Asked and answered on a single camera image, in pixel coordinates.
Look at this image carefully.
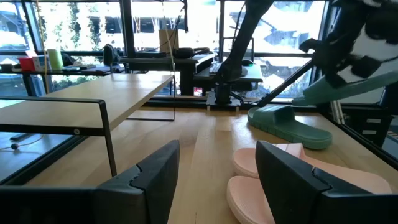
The long dark side desk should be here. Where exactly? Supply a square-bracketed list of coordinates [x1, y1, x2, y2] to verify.
[0, 63, 116, 97]

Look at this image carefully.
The yellow hanging cable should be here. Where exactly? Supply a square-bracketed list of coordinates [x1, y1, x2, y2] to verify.
[35, 0, 50, 94]

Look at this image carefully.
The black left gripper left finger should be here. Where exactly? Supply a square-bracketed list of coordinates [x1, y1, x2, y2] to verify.
[95, 139, 181, 224]

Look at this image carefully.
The brown cardboard box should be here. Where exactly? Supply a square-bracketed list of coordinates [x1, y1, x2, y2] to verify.
[159, 29, 180, 54]

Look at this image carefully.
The red box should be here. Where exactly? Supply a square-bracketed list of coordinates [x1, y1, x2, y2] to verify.
[17, 57, 36, 72]

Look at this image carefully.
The green rubber slide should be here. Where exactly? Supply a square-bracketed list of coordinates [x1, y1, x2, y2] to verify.
[291, 70, 398, 106]
[247, 105, 333, 150]

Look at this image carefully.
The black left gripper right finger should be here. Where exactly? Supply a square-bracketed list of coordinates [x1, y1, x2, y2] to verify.
[255, 140, 379, 224]

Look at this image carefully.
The thin cable with ball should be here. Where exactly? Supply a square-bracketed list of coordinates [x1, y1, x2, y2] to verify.
[0, 134, 45, 152]

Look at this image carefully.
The black desk with keyboard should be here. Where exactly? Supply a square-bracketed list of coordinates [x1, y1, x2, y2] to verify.
[193, 61, 264, 93]

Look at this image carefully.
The black drawer cabinet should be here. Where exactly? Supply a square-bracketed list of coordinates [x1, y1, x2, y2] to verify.
[341, 105, 393, 147]

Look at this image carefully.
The white and blue box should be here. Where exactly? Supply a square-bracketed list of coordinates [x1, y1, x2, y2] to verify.
[32, 55, 50, 72]

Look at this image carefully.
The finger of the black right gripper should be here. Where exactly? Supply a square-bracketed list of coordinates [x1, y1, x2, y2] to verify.
[350, 55, 382, 78]
[299, 37, 359, 90]

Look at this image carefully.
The black diagonal frame strut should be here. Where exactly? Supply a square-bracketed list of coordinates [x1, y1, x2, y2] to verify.
[257, 58, 314, 107]

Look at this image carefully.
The light green cylinder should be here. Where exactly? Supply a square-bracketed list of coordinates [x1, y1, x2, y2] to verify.
[47, 49, 64, 71]

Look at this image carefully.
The wooden shelf with black frame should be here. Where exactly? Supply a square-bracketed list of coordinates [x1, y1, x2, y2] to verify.
[0, 73, 176, 177]

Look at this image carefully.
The dark bag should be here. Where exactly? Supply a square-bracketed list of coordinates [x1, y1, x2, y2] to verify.
[103, 44, 121, 67]

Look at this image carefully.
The pale pink rubber slide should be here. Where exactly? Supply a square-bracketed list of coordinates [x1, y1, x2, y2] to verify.
[232, 142, 393, 195]
[226, 175, 276, 224]

